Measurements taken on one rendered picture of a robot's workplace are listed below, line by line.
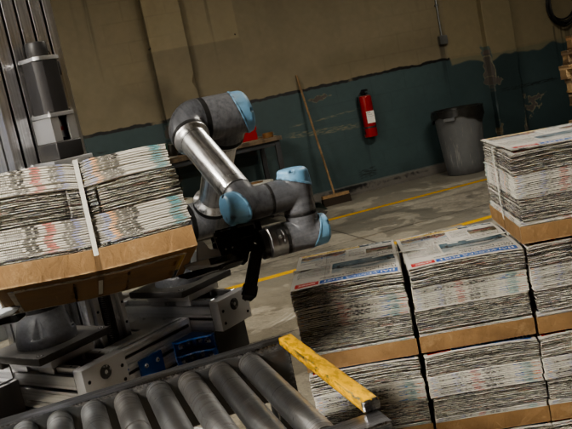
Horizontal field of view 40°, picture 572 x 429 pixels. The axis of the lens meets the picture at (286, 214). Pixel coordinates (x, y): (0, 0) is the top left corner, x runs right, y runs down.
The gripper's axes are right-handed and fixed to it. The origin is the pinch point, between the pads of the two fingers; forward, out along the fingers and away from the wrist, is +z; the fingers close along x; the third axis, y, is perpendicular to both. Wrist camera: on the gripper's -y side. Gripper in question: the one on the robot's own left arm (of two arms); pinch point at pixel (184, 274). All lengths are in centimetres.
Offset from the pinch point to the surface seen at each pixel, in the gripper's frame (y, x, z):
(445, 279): -17, -4, -62
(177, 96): 285, -595, -138
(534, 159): 3, 14, -86
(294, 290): -8.6, -15.5, -27.8
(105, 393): -20.5, 8.7, 23.0
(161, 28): 353, -569, -137
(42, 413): -20.6, 8.9, 35.3
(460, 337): -32, -9, -63
